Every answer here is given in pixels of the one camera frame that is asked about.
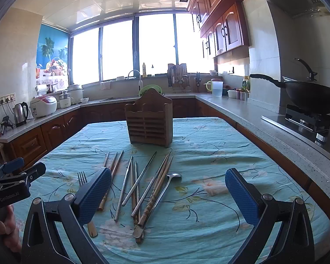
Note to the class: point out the white bowl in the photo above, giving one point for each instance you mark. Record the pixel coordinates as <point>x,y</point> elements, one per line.
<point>213,73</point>

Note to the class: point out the green colander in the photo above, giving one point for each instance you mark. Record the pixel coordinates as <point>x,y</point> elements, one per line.
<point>159,89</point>

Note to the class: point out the small black tripod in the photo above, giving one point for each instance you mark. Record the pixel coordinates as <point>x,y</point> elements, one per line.
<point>7,122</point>

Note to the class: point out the white pink rice cooker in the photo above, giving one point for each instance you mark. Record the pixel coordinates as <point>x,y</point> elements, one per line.
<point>44,107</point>

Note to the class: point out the metal fork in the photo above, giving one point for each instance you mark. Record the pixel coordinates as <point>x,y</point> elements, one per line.
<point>82,178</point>

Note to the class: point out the teal floral tablecloth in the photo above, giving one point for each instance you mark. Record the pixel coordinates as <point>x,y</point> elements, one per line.
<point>209,156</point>

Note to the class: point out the black wok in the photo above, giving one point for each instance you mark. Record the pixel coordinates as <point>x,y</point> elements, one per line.
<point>310,96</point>

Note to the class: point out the person's left hand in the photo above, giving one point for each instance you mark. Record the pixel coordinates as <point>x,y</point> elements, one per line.
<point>9,225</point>

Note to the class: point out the white lidded container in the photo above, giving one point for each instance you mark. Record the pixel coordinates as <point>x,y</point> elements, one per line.
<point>232,93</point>

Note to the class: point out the tropical beach wall poster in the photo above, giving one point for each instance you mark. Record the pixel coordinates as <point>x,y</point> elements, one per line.
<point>51,46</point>

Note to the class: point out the wooden wall cabinets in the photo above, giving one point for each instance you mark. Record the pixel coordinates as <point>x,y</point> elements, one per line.
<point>231,30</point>

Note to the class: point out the metal chopstick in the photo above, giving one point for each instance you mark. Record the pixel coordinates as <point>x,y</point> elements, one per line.
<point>140,178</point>
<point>151,184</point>
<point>137,187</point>
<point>124,188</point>

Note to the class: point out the knife and utensil rack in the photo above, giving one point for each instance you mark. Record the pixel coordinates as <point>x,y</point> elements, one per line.
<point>177,74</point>

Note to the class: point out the white dish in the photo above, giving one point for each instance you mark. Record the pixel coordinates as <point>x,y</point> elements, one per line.
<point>121,78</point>

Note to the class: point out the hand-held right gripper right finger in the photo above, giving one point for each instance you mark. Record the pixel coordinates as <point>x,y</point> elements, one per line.
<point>242,195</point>

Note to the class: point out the cooking oil bottle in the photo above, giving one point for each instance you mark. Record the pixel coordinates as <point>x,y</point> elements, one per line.
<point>246,84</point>

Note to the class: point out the wooden chopstick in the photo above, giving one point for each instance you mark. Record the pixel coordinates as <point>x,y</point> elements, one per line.
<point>158,189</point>
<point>106,159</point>
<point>154,195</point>
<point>119,161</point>
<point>114,162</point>

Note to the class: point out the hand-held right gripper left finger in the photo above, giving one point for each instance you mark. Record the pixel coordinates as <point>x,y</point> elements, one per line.
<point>96,195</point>

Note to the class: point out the chrome sink faucet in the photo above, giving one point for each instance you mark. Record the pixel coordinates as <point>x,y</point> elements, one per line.
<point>139,82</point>

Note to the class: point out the spice jars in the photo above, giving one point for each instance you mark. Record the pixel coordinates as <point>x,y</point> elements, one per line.
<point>242,95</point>

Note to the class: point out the scissors holder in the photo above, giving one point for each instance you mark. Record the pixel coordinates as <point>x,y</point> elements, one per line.
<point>198,82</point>

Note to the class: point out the steel electric kettle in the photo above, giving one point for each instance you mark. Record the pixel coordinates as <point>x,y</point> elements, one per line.
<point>19,114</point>

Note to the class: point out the wall socket strip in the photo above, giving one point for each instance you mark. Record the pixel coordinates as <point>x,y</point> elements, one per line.
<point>7,98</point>

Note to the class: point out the yellow bottle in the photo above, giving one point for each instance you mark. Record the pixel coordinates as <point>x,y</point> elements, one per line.
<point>144,71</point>

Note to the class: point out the white electric cooker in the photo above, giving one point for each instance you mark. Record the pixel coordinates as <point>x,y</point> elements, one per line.
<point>75,95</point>

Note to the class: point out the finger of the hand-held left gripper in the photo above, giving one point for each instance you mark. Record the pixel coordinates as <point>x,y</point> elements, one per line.
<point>13,164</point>
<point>33,172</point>

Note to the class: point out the metal spoon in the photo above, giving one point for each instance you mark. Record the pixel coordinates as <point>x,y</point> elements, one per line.
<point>174,175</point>

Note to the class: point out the kitchen window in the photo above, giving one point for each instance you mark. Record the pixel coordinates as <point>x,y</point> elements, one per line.
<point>118,52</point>

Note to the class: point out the wooden utensil holder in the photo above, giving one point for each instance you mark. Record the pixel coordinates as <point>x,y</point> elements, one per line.
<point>148,126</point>

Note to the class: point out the white cloth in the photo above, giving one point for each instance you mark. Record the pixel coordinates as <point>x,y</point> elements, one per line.
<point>106,85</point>

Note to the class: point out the gas stove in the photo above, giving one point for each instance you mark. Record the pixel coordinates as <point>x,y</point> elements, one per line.
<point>302,121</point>

